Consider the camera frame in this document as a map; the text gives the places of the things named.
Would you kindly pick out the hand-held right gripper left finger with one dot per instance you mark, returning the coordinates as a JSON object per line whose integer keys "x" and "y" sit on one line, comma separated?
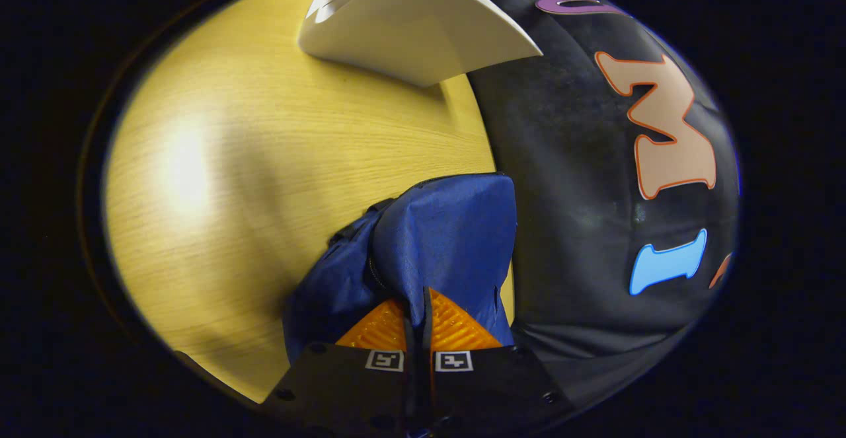
{"x": 344, "y": 385}

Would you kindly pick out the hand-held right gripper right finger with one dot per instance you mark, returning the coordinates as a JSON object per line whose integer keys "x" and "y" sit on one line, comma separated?
{"x": 489, "y": 392}

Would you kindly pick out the blue schoolbag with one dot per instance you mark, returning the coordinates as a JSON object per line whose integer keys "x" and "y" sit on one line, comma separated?
{"x": 449, "y": 240}

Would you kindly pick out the black backdrop cloth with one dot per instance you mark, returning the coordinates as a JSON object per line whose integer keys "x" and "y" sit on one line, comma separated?
{"x": 568, "y": 160}

